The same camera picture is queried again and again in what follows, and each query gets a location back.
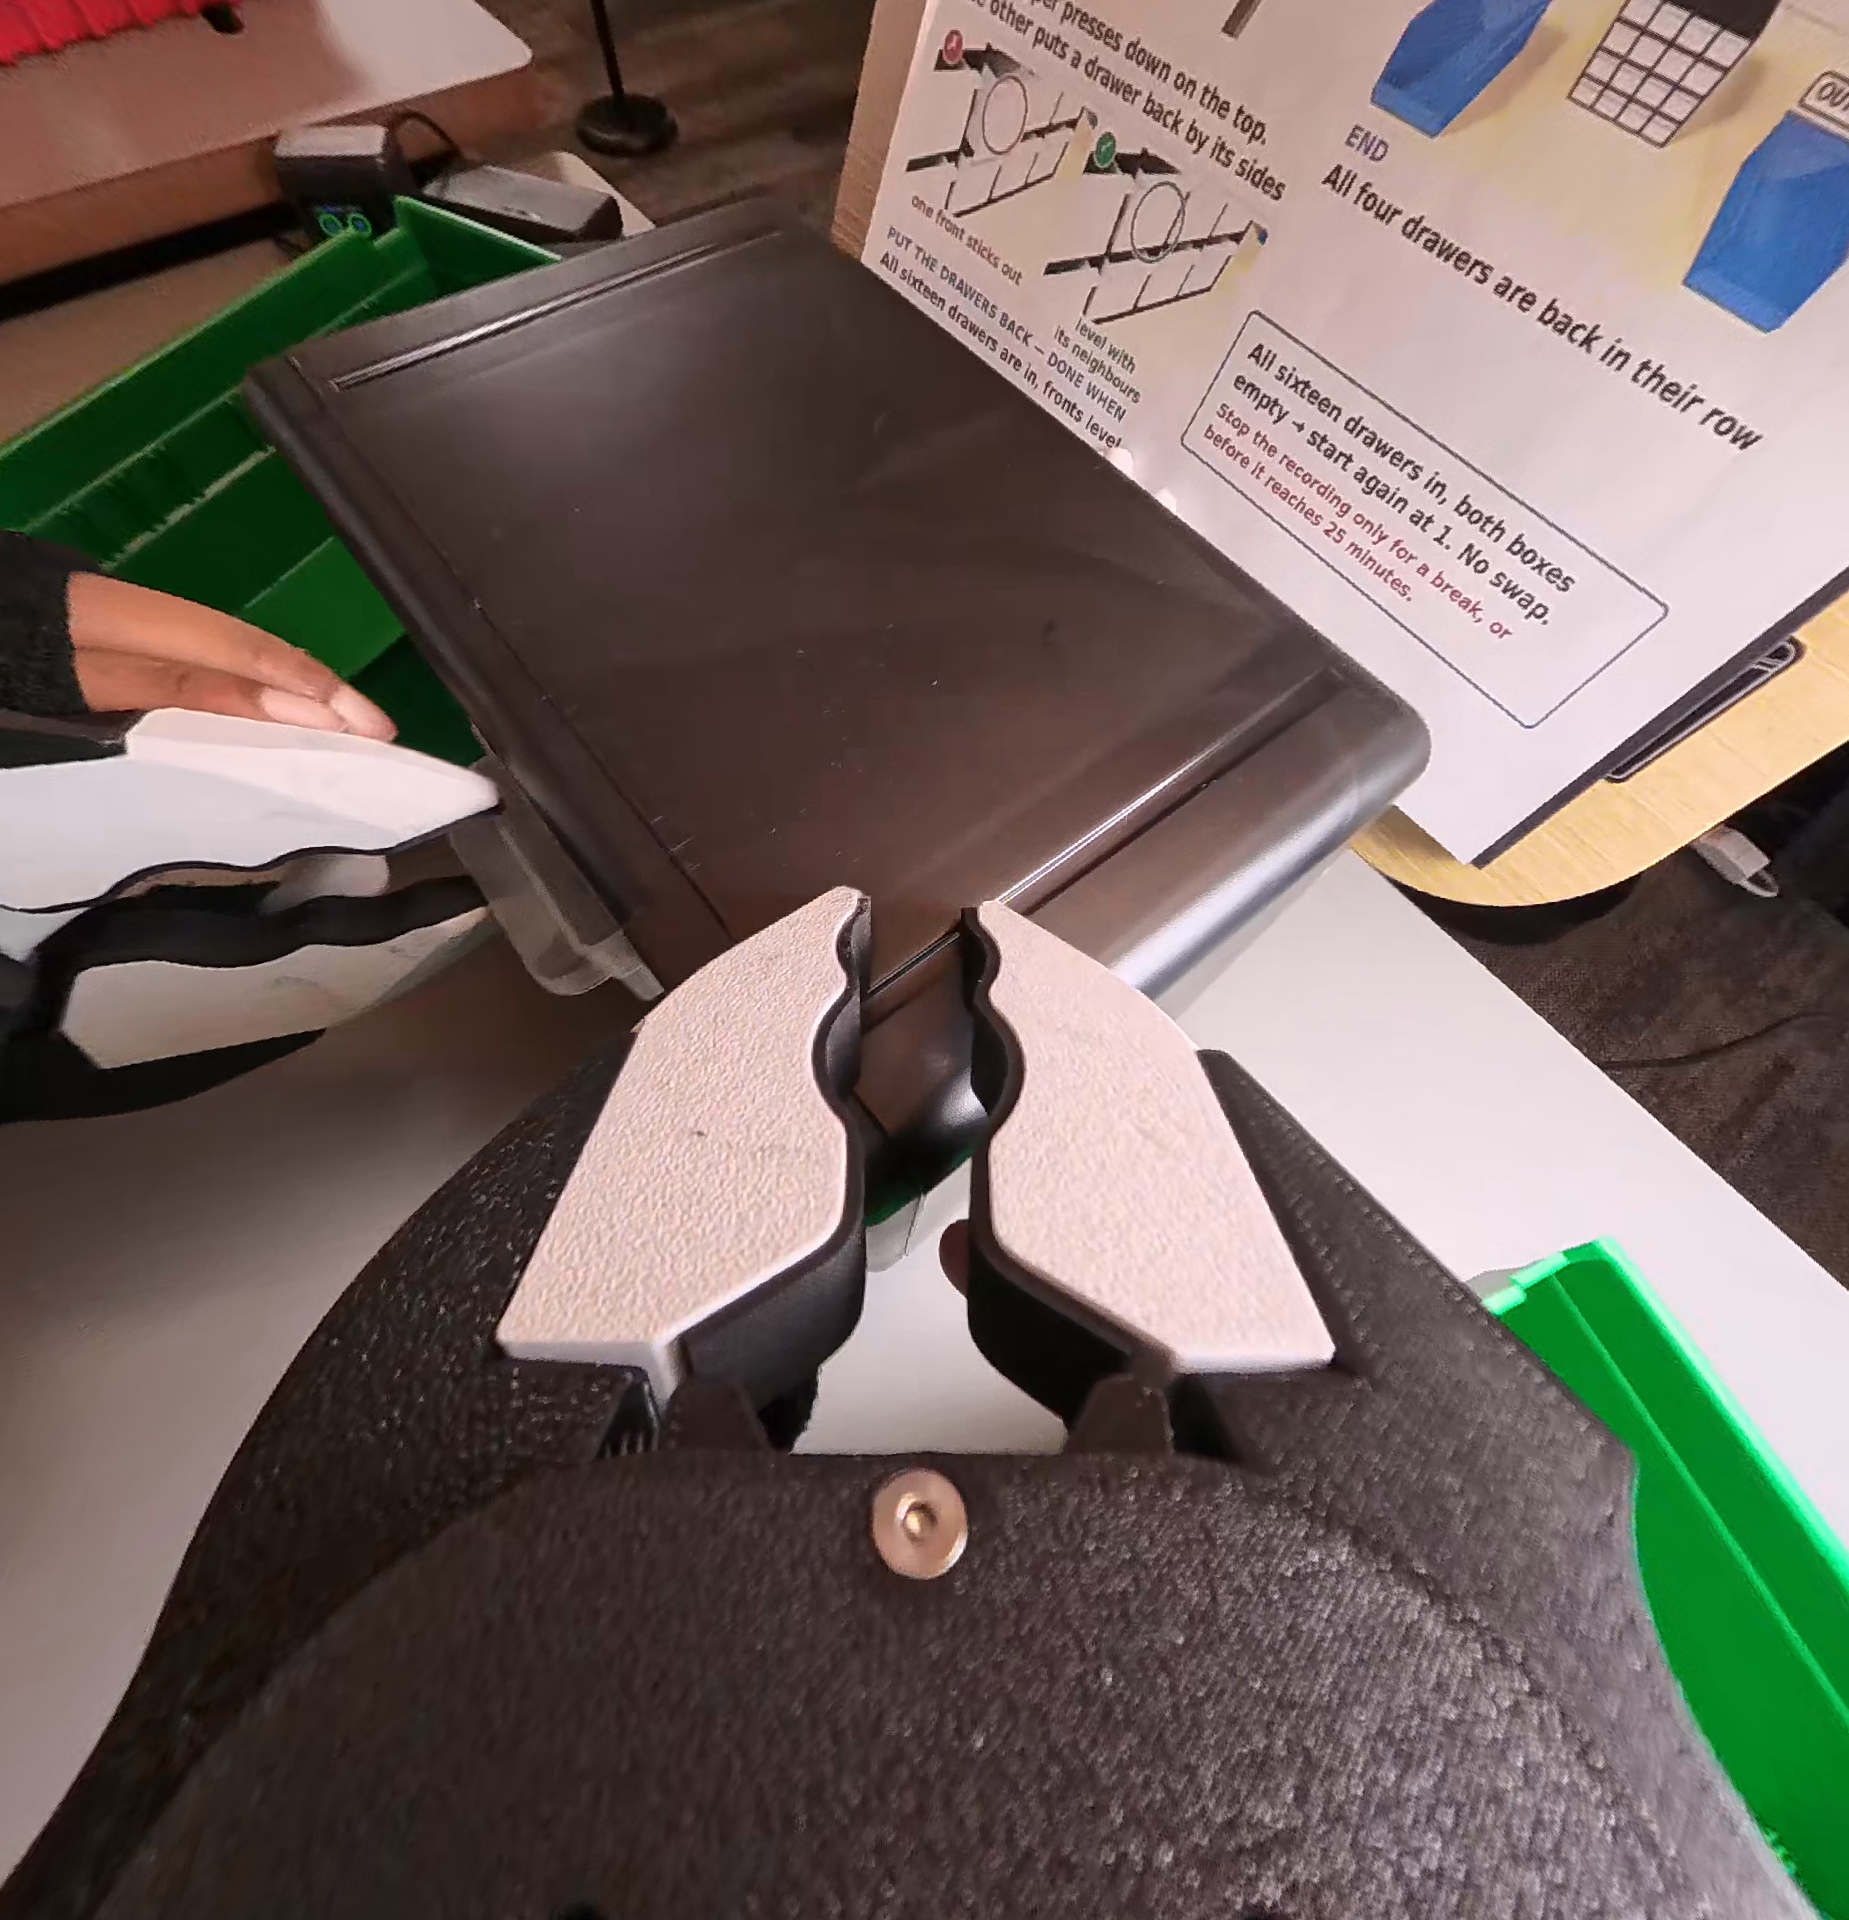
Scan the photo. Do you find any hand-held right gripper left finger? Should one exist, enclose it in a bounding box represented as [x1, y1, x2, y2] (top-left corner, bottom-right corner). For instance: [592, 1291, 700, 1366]
[499, 884, 872, 1371]

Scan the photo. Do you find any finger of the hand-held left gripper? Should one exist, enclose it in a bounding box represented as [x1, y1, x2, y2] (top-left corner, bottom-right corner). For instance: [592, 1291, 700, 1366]
[0, 709, 504, 920]
[53, 878, 493, 1071]

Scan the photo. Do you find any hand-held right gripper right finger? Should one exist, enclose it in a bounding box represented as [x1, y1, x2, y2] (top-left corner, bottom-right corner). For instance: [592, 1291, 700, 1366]
[962, 901, 1339, 1379]

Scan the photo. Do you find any clear plastic drawer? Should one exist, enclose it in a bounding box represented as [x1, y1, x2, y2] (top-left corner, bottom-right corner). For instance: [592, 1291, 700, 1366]
[450, 757, 665, 998]

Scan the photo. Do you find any green plastic bin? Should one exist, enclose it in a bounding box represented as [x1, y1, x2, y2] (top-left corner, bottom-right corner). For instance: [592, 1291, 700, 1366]
[0, 196, 558, 752]
[1480, 1235, 1849, 1920]

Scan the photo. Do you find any black drawer cabinet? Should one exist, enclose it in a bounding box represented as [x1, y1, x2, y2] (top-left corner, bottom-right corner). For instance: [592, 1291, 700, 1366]
[245, 223, 1433, 1268]

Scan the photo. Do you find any person's left forearm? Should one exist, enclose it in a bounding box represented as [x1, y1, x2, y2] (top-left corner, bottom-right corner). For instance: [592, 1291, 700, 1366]
[0, 532, 105, 719]

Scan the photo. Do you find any black battery charger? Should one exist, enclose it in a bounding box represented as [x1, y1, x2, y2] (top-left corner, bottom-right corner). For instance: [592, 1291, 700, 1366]
[275, 126, 403, 242]

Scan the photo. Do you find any wooden poster board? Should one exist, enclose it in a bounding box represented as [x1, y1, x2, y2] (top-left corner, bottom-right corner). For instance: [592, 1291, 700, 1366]
[835, 0, 1849, 908]

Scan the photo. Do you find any black power adapter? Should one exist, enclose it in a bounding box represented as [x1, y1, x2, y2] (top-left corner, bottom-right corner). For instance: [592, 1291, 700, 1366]
[418, 163, 626, 244]

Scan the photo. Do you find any wood edged side table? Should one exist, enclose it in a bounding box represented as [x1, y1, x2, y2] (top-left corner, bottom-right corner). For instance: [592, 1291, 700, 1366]
[0, 0, 536, 295]

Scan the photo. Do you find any large red ribbed bin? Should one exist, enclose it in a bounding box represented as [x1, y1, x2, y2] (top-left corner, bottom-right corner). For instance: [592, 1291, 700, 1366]
[0, 0, 256, 74]

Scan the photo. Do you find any printed instruction poster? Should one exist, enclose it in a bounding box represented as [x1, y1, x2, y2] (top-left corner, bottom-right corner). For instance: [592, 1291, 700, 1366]
[863, 0, 1849, 870]

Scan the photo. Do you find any black board bracket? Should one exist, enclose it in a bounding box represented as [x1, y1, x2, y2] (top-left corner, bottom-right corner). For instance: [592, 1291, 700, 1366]
[1604, 635, 1803, 786]

